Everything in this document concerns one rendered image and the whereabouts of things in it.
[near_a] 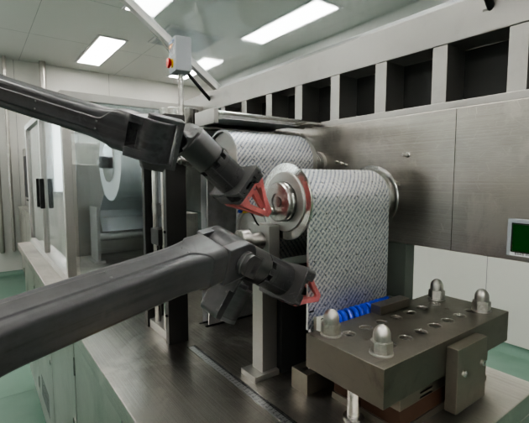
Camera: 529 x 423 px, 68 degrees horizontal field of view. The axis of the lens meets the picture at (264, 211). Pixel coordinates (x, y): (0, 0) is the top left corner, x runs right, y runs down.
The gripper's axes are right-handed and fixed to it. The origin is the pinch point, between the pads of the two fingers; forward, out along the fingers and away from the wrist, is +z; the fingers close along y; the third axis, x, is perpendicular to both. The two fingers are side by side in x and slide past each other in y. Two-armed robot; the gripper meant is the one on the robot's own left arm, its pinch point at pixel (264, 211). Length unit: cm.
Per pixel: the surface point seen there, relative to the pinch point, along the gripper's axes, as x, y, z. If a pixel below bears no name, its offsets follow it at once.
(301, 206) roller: 3.2, 6.2, 2.2
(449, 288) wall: 111, -112, 258
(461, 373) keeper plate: -7.9, 28.0, 31.3
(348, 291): -2.6, 6.7, 22.8
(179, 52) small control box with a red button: 38, -49, -24
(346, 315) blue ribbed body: -7.7, 9.9, 21.6
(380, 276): 5.2, 6.6, 29.6
